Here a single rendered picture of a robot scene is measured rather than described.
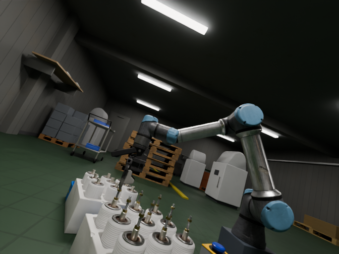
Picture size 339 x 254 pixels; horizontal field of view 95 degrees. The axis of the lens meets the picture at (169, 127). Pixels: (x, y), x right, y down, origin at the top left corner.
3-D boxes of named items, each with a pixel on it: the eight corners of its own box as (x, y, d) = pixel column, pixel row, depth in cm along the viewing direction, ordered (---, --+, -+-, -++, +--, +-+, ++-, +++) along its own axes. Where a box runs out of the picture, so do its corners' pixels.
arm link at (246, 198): (258, 218, 83) (263, 192, 85) (273, 228, 70) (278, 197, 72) (235, 209, 84) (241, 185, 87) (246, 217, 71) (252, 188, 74)
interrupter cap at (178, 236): (176, 232, 67) (176, 230, 67) (193, 240, 65) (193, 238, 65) (173, 239, 60) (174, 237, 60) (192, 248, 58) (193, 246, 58)
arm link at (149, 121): (159, 117, 75) (143, 112, 76) (151, 138, 72) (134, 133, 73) (161, 122, 82) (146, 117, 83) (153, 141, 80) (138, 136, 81)
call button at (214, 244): (215, 248, 50) (217, 241, 51) (226, 256, 47) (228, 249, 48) (208, 248, 48) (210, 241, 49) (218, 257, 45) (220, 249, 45)
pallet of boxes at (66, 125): (57, 140, 486) (72, 111, 508) (79, 147, 496) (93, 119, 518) (38, 137, 388) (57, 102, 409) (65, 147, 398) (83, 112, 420)
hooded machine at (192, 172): (178, 181, 585) (188, 148, 612) (192, 186, 595) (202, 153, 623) (183, 185, 522) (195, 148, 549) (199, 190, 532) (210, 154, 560)
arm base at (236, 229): (249, 235, 84) (253, 215, 86) (273, 252, 69) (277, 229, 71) (225, 227, 82) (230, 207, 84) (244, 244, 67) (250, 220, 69)
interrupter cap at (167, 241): (175, 244, 56) (175, 242, 56) (161, 247, 51) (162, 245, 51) (161, 233, 62) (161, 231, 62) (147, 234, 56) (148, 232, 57)
